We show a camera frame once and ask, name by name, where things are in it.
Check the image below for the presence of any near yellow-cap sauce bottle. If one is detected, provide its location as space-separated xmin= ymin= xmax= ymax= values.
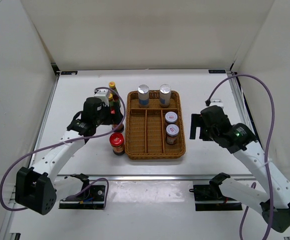
xmin=108 ymin=93 xmax=115 ymax=109

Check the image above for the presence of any blue-label pellet jar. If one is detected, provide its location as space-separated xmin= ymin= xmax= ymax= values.
xmin=159 ymin=84 xmax=171 ymax=108
xmin=138 ymin=84 xmax=150 ymax=108

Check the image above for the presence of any wicker basket tray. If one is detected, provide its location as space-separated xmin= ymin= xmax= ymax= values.
xmin=125 ymin=90 xmax=186 ymax=160

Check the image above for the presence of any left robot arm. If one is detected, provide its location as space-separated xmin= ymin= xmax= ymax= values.
xmin=15 ymin=97 xmax=123 ymax=215

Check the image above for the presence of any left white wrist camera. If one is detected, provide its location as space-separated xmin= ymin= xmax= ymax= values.
xmin=94 ymin=87 xmax=110 ymax=106

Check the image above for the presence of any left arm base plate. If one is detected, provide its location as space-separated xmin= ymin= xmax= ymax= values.
xmin=58 ymin=173 xmax=109 ymax=210

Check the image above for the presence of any white-lid spice jar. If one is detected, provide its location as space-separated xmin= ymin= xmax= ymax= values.
xmin=166 ymin=124 xmax=179 ymax=145
xmin=165 ymin=111 xmax=178 ymax=126

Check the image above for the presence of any red-lid chili jar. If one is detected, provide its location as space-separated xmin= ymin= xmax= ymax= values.
xmin=109 ymin=132 xmax=125 ymax=156
xmin=111 ymin=124 xmax=124 ymax=133

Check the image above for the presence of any far yellow-cap sauce bottle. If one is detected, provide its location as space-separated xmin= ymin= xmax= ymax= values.
xmin=109 ymin=81 xmax=121 ymax=106

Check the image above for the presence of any yellow-cap sauce bottle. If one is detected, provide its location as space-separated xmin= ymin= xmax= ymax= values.
xmin=109 ymin=81 xmax=121 ymax=106
xmin=108 ymin=93 xmax=115 ymax=109

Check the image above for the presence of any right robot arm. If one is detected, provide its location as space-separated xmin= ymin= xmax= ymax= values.
xmin=190 ymin=105 xmax=290 ymax=233

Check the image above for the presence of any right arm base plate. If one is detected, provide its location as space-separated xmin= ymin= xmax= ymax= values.
xmin=189 ymin=182 xmax=243 ymax=212

